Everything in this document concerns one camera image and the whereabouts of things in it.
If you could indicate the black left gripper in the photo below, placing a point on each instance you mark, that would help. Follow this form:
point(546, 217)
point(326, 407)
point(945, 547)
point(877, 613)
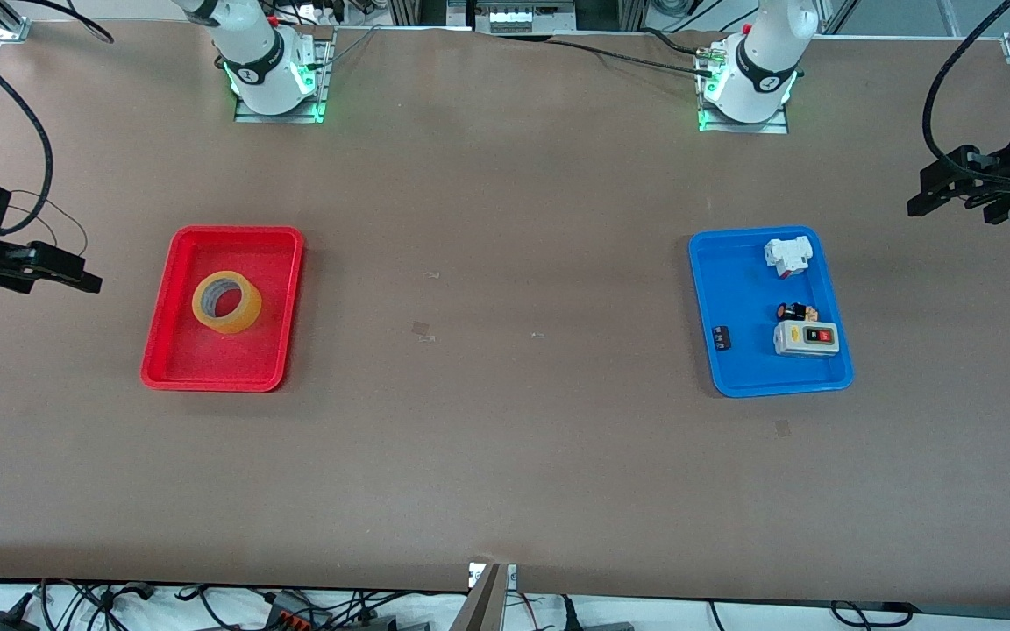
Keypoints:
point(992, 181)

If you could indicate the yellow packing tape roll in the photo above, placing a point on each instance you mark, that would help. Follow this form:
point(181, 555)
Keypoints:
point(252, 315)

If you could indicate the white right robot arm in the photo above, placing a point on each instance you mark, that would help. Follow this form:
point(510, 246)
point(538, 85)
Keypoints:
point(259, 53)

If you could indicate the red plastic tray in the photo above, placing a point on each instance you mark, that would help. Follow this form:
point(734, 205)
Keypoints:
point(172, 359)

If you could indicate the white circuit breaker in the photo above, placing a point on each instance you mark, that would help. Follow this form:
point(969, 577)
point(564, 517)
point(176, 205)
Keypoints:
point(787, 255)

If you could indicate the small black red button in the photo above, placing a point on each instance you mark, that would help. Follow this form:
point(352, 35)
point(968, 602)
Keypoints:
point(791, 310)

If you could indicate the blue plastic tray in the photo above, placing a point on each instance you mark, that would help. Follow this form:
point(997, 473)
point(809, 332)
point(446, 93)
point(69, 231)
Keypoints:
point(750, 372)

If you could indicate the small black terminal block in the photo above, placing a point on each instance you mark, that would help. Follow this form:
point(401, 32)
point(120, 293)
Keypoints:
point(721, 338)

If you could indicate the black power adapter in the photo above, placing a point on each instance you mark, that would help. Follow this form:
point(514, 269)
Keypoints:
point(1, 622)

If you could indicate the orange black connector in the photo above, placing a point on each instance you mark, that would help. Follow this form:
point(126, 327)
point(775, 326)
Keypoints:
point(295, 609)

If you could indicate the white power strip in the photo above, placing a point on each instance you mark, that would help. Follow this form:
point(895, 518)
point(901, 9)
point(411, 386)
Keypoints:
point(522, 19)

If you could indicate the aluminium profile bar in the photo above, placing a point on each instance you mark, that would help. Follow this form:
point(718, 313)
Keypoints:
point(480, 605)

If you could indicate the grey push-button switch box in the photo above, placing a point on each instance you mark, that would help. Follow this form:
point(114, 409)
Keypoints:
point(806, 338)

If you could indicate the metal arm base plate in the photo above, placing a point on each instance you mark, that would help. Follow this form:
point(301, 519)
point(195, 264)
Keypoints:
point(326, 79)
point(743, 128)

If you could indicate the small metal mounting bracket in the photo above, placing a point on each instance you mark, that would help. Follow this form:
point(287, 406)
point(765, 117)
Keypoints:
point(511, 576)

